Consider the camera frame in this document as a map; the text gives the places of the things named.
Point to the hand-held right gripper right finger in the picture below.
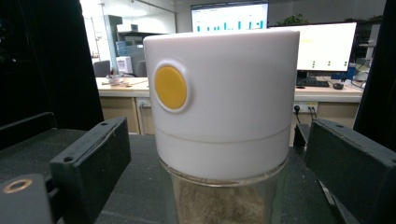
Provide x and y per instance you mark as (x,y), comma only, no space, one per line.
(351,168)

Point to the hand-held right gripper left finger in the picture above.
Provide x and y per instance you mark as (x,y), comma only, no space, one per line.
(93,161)

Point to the jar with grey-beige powder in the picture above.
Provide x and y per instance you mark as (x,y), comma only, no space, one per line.
(224,102)

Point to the beige office desk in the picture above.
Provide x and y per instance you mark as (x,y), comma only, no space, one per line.
(124,109)

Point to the black computer mouse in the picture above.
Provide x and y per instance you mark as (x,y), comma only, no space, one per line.
(338,86)

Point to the grey office chair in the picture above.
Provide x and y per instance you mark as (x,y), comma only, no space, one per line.
(101,68)

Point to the black keyboard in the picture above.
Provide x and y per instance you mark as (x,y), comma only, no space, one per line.
(312,82)

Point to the white box appliance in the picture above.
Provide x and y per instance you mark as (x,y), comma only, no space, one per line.
(124,64)

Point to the blue water bottle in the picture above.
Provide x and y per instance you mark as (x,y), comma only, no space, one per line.
(121,48)

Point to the white computer monitor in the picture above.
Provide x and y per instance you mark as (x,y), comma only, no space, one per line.
(327,46)

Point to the green plant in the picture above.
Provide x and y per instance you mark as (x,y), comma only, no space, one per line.
(292,20)

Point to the large screen with bar chart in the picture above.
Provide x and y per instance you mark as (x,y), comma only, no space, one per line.
(229,15)

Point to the wall outlet with black plugs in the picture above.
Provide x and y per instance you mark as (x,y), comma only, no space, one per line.
(305,107)

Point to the white wall outlet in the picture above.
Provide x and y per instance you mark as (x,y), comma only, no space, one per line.
(144,102)

